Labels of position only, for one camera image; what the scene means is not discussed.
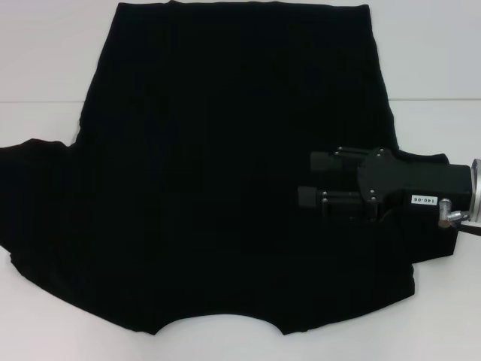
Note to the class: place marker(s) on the black shirt with FREE print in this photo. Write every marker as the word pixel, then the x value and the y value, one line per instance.
pixel 210 131

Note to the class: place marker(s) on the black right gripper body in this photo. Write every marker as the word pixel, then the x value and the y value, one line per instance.
pixel 398 180

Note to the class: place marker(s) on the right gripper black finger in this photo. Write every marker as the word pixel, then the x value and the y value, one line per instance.
pixel 320 161
pixel 308 197

